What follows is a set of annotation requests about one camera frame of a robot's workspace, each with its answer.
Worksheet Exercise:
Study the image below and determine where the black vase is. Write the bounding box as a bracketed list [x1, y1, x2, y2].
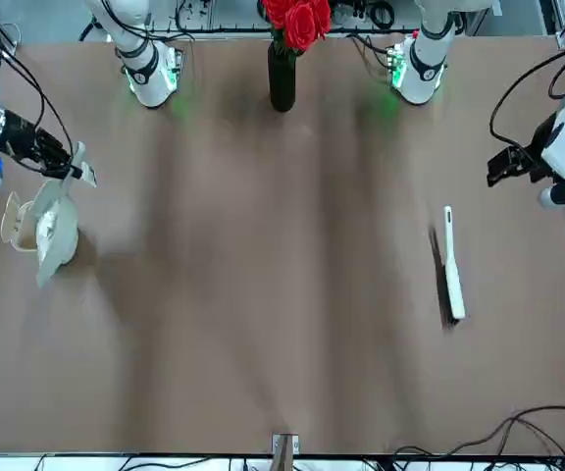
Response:
[267, 41, 297, 113]

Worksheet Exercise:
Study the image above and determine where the long black table cable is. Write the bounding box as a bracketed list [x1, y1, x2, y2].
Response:
[392, 405, 565, 462]

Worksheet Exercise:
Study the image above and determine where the white brush with black bristles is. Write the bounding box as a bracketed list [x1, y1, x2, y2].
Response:
[428, 205, 467, 331]

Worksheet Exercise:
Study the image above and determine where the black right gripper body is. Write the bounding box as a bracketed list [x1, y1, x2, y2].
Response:
[0, 110, 41, 158]

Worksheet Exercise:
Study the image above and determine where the red roses bunch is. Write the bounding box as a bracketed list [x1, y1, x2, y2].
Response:
[260, 0, 333, 54]

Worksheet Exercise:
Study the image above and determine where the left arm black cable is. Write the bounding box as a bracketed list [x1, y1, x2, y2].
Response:
[488, 46, 565, 151]

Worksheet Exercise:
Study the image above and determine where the white paper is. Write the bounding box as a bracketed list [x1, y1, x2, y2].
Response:
[35, 209, 63, 249]

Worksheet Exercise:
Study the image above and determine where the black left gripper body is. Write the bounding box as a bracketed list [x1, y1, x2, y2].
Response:
[525, 136, 558, 173]

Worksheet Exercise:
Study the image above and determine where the small beige lidded bin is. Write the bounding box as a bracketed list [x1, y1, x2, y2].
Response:
[0, 190, 80, 266]

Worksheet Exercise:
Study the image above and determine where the aluminium post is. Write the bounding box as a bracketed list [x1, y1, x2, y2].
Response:
[271, 433, 301, 471]

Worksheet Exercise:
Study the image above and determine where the pale green dustpan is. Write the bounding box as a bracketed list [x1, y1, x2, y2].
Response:
[31, 140, 98, 289]

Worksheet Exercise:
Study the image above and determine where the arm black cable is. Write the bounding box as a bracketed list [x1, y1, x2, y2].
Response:
[488, 46, 565, 151]
[0, 0, 76, 171]

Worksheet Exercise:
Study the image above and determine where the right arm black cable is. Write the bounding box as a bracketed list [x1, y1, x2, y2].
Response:
[0, 0, 76, 171]

